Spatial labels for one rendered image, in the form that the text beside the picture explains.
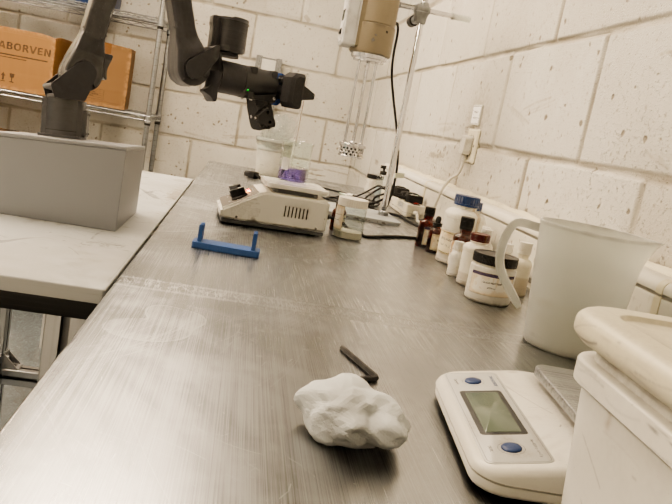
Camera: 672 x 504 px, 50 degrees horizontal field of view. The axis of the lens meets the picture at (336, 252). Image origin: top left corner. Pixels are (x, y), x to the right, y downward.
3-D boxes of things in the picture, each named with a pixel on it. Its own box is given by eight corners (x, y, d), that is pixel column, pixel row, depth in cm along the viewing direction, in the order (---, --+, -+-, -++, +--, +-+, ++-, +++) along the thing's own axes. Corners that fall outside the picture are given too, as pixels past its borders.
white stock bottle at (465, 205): (450, 258, 141) (464, 193, 139) (480, 268, 136) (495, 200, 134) (427, 258, 136) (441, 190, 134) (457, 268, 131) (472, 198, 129)
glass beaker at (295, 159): (308, 188, 138) (316, 144, 137) (275, 183, 137) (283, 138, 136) (305, 184, 145) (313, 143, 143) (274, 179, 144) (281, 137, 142)
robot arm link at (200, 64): (184, 76, 120) (193, 4, 119) (169, 78, 127) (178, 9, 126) (246, 89, 126) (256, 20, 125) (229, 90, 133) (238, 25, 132)
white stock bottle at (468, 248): (468, 288, 114) (480, 236, 113) (449, 280, 118) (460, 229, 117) (490, 289, 117) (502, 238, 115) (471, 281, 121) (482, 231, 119)
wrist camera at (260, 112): (238, 89, 133) (233, 126, 134) (254, 91, 127) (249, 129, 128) (267, 95, 136) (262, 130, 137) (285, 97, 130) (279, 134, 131)
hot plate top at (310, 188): (266, 186, 132) (267, 182, 132) (259, 179, 144) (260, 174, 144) (329, 197, 135) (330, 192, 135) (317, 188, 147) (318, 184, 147)
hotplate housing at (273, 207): (218, 223, 131) (225, 179, 130) (214, 211, 144) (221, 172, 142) (335, 240, 137) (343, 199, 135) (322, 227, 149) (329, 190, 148)
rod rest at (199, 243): (190, 247, 106) (194, 223, 105) (193, 243, 109) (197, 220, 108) (258, 259, 107) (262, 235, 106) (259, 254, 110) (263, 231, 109)
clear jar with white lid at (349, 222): (357, 237, 145) (365, 198, 144) (364, 243, 140) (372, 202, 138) (329, 233, 144) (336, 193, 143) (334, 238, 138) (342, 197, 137)
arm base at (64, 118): (36, 134, 112) (38, 95, 111) (45, 135, 118) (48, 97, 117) (83, 140, 113) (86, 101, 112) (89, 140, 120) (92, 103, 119)
